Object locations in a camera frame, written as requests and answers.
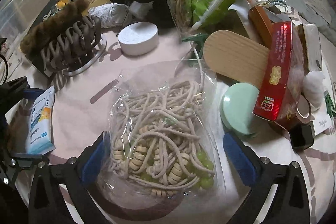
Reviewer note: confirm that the green plastic clip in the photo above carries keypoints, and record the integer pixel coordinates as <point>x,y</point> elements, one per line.
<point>195,39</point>

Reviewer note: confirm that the white lace cloth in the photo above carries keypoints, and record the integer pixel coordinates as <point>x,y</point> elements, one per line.
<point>107,14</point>

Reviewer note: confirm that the yellow black toy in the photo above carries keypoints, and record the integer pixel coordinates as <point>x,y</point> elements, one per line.
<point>63,1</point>

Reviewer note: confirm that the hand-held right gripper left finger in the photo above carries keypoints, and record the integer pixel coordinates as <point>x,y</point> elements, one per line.
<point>92,158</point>

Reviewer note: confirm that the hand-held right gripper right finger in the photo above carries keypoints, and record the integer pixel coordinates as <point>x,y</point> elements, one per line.
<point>237,161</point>

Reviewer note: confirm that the red printed box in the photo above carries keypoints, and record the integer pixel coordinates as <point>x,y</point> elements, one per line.
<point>275,69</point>

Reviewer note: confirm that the small bag of twine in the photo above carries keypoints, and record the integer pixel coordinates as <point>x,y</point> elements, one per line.
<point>181,6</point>

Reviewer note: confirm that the wooden oval lid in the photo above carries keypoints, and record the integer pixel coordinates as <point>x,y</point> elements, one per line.
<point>233,56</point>

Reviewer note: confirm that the brown fur trim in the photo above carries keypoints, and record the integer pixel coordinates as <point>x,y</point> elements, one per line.
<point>52,22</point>

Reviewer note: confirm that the brown wooden block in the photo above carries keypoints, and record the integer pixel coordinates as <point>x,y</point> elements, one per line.
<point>261,22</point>

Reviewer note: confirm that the beige cardboard box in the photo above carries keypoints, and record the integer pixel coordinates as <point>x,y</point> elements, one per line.
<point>311,48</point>

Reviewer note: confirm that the white blue tissue packet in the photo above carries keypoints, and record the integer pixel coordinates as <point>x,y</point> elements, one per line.
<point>39,121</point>

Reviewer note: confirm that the white fluffy ball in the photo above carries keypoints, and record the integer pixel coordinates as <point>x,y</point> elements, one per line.
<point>313,87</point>

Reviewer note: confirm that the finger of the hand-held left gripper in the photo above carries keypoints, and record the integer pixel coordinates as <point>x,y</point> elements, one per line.
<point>26,159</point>
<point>15,87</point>

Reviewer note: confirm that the white round container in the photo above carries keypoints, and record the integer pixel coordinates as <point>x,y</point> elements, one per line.
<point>137,37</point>

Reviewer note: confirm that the brown hair claw clip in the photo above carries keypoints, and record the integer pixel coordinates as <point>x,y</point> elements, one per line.
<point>71,40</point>

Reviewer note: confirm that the black silver box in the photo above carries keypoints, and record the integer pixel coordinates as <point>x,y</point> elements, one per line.
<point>36,64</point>

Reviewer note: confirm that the brown tape roll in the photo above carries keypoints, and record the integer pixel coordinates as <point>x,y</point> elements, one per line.
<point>298,115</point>

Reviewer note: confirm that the mint green round tin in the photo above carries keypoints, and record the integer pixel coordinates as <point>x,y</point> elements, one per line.
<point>239,108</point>

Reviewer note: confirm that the white card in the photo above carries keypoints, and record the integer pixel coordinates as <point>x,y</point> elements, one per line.
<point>323,125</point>

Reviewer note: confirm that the small black box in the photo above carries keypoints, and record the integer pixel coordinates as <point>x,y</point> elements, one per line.
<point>302,136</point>

